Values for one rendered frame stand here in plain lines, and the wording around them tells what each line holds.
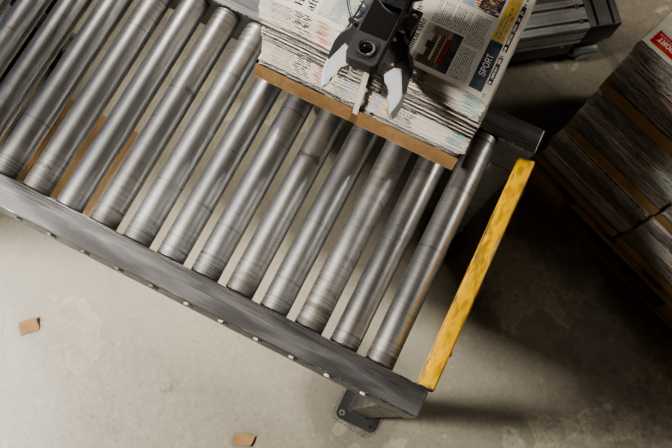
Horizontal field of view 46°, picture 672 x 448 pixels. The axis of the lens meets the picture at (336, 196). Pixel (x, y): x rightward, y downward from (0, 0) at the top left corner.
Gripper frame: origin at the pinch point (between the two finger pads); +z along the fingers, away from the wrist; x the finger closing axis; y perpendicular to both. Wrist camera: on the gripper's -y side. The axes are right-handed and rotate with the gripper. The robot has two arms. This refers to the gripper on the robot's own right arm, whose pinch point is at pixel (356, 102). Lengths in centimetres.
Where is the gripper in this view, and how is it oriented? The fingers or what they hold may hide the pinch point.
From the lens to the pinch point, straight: 117.1
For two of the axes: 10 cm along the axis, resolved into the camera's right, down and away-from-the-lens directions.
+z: -2.7, 6.9, 6.8
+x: -9.0, -4.4, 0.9
